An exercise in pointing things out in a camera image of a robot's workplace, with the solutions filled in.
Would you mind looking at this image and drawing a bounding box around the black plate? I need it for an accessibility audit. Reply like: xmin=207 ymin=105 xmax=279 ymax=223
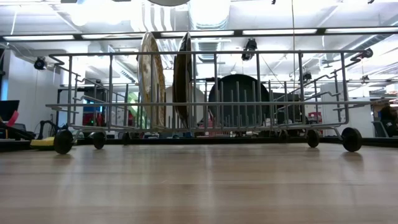
xmin=172 ymin=31 xmax=195 ymax=129

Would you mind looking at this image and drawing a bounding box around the white plate dark teal underside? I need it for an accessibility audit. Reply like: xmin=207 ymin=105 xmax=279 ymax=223
xmin=207 ymin=73 xmax=271 ymax=127

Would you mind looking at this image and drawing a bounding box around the yellow white-patterned plate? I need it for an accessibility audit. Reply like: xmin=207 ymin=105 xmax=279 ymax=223
xmin=137 ymin=31 xmax=167 ymax=129

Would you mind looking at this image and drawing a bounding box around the green translucent plate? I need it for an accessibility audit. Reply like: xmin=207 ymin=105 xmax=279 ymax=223
xmin=125 ymin=91 xmax=141 ymax=126

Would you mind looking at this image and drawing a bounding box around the white deep plate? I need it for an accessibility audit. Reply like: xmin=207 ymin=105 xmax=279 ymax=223
xmin=146 ymin=0 xmax=192 ymax=7

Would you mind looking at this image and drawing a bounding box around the red black power station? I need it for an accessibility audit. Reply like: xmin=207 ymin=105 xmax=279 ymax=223
xmin=81 ymin=104 xmax=105 ymax=128

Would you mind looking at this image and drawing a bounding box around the red box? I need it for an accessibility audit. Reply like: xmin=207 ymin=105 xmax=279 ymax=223
xmin=309 ymin=111 xmax=323 ymax=124

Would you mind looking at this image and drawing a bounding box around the yellow sponge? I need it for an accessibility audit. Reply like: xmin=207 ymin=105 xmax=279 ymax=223
xmin=30 ymin=136 xmax=56 ymax=151

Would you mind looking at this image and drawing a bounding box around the white cabinet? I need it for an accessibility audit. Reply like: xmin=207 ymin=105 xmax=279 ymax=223
xmin=320 ymin=82 xmax=374 ymax=138

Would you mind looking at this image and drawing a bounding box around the person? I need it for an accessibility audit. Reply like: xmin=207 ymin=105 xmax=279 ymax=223
xmin=379 ymin=105 xmax=398 ymax=138

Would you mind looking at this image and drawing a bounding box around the black hanging camera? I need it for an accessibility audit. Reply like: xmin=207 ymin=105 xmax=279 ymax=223
xmin=241 ymin=38 xmax=259 ymax=62

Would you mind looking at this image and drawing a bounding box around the thin hanging cable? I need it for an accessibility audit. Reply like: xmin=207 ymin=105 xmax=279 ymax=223
xmin=290 ymin=0 xmax=295 ymax=103

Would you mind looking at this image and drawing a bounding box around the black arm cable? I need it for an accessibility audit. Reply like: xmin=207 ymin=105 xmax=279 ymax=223
xmin=36 ymin=119 xmax=68 ymax=141

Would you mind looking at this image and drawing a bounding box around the grey wire dish rack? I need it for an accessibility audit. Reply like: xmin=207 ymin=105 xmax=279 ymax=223
xmin=45 ymin=49 xmax=374 ymax=155

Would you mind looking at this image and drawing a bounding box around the black round camera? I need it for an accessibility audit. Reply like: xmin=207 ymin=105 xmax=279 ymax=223
xmin=33 ymin=57 xmax=48 ymax=72

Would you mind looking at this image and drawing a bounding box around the black metal table frame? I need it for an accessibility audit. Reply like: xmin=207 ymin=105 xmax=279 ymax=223
xmin=0 ymin=136 xmax=398 ymax=152

